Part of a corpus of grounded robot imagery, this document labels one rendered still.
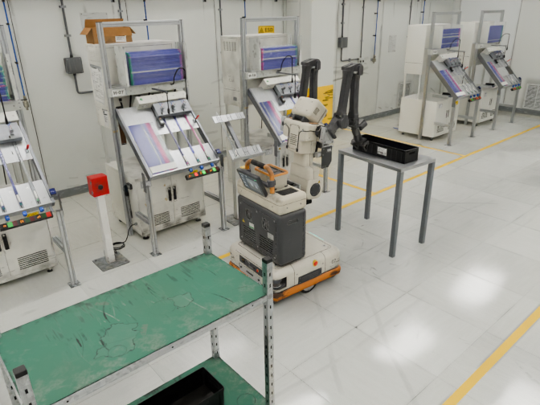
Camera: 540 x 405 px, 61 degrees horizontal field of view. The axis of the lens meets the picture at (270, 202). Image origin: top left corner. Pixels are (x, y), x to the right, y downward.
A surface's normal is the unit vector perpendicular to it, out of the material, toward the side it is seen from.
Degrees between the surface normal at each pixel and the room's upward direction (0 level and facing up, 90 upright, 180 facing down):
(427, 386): 0
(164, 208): 90
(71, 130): 90
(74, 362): 0
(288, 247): 90
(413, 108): 90
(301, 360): 0
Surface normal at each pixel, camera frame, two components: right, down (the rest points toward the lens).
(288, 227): 0.60, 0.30
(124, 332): -0.01, -0.92
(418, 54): -0.75, 0.27
